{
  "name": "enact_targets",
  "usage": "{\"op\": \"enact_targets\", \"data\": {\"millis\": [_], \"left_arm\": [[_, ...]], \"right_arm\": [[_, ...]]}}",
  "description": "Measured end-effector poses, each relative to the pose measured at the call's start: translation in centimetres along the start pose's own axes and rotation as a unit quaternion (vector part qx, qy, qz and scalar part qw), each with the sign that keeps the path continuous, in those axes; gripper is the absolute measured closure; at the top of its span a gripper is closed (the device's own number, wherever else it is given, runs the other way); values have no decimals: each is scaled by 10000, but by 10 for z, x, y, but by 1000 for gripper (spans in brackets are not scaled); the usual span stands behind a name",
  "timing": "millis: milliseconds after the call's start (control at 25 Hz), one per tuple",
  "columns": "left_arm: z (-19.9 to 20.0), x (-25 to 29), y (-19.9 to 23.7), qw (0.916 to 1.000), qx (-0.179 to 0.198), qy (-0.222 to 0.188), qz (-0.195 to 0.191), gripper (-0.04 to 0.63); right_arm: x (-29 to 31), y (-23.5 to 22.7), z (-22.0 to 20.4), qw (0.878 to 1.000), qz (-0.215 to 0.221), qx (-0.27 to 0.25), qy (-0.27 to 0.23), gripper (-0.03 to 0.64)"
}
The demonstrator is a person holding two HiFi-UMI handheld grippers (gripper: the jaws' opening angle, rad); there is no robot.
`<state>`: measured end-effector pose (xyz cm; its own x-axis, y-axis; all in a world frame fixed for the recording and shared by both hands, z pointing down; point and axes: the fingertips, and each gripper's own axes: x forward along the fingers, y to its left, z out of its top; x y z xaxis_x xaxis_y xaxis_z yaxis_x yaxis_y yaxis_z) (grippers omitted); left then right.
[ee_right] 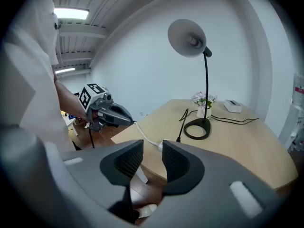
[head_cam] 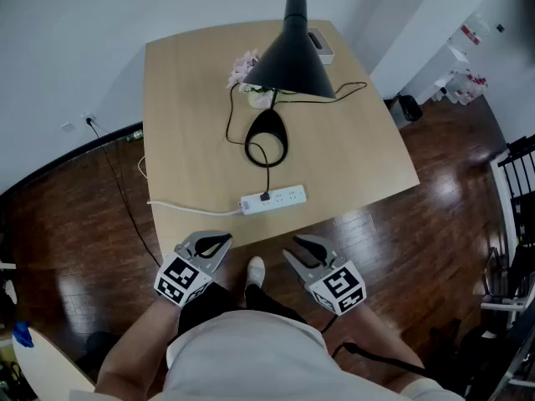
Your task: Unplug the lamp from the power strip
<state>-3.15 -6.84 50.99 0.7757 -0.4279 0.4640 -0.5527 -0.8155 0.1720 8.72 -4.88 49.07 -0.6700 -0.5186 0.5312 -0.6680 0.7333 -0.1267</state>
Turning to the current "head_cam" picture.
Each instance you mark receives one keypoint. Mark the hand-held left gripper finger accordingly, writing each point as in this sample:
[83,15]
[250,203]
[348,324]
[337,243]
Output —
[219,257]
[200,236]

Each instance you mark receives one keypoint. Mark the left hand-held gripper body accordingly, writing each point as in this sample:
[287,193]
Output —
[179,280]

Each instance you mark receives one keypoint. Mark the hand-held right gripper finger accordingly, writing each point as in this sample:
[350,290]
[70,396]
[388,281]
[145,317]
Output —
[319,251]
[299,267]

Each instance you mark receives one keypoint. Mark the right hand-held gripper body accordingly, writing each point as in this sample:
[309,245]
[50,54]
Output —
[338,288]

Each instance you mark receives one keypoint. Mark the white power strip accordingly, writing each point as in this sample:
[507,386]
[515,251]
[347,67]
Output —
[289,194]

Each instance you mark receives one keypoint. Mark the black desk lamp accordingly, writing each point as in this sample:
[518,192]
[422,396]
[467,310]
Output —
[288,65]

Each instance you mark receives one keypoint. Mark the person's right forearm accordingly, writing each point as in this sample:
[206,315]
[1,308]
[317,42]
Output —
[388,341]

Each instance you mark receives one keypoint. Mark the person's left forearm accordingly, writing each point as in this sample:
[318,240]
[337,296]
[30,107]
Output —
[134,345]

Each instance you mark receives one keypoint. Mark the person's white shoe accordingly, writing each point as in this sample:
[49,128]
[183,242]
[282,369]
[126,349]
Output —
[255,272]

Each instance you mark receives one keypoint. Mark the person's black shorts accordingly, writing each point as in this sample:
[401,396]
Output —
[267,303]

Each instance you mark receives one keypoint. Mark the person's white shirt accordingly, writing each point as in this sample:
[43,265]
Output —
[259,361]

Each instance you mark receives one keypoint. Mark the green plastic bottle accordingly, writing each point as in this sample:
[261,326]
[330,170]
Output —
[134,135]

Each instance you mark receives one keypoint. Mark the light wooden table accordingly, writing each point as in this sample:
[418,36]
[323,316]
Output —
[188,98]

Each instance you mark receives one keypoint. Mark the round beige table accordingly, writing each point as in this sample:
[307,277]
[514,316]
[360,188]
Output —
[46,366]

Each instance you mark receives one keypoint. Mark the white metal rack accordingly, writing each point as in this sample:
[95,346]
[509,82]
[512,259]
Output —
[501,303]

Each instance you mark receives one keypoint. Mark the blue cloth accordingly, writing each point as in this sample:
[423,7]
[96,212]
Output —
[23,336]

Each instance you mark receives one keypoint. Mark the black waste bin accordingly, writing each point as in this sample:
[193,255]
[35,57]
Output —
[411,108]

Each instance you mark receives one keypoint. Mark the pink flowers in white pot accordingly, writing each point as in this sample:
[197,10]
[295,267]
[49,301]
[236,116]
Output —
[242,67]

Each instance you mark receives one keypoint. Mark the white rectangular box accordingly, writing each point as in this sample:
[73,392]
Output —
[327,54]

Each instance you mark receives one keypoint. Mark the black metal railing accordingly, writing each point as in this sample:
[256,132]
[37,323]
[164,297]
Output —
[520,169]

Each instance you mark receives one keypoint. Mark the white water dispenser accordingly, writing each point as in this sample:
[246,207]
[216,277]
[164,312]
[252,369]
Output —
[443,69]

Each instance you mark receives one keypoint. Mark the pack of red-capped bottles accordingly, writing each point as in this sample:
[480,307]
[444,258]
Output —
[468,88]

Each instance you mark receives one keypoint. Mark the clear water jug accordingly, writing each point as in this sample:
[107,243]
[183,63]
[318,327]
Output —
[474,29]

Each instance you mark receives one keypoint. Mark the white wall socket with plug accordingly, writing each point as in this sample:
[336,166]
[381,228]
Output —
[88,119]

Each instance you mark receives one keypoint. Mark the blank white wall plate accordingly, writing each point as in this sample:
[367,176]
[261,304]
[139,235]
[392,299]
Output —
[69,127]

